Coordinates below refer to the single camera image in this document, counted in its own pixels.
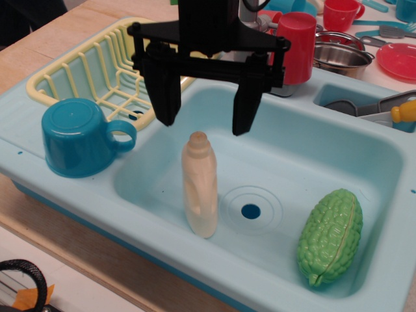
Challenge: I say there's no grey toy spatula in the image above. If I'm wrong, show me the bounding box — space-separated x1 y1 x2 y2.
356 25 415 47

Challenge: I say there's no green bitter melon toy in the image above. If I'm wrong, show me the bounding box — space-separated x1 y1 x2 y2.
297 188 363 287

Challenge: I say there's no teal cup top right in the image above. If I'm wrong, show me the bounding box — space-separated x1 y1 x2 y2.
395 0 416 22

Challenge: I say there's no stainless steel pot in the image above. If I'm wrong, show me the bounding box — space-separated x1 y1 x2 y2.
313 31 375 79

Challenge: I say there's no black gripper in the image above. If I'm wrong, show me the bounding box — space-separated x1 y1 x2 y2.
127 21 291 136

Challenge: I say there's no orange tape piece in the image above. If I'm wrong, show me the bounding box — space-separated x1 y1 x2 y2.
12 288 38 311

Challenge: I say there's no black braided cable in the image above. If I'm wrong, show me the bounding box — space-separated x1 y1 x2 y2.
0 259 49 312

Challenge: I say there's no grey toy faucet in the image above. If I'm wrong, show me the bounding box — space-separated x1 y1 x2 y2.
222 1 301 98

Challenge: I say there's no grey toy pan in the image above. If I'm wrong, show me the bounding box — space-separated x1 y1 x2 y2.
324 90 415 117

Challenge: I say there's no teal toy utensil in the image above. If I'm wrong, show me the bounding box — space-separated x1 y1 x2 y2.
353 20 415 38

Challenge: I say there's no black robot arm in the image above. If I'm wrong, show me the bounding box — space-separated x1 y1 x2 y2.
127 1 291 136

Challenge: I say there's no translucent white detergent bottle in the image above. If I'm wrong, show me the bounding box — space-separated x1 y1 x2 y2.
181 131 218 239

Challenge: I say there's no yellow-handled utensil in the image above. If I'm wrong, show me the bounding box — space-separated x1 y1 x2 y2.
390 100 416 123

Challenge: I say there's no red cup with handle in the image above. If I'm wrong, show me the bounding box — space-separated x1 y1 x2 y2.
323 0 365 33

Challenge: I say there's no blue upside-down cup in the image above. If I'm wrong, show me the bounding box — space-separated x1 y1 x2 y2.
41 98 137 178

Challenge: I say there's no red upside-down tumbler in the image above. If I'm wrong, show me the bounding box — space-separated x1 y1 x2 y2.
272 12 317 86

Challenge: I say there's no teal cup behind faucet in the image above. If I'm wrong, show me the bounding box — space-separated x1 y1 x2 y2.
263 0 317 17

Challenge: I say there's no yellow drying rack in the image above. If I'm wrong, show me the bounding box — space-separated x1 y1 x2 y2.
25 20 196 132

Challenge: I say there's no red plastic plate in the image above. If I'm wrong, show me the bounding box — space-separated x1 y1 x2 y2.
376 43 415 81

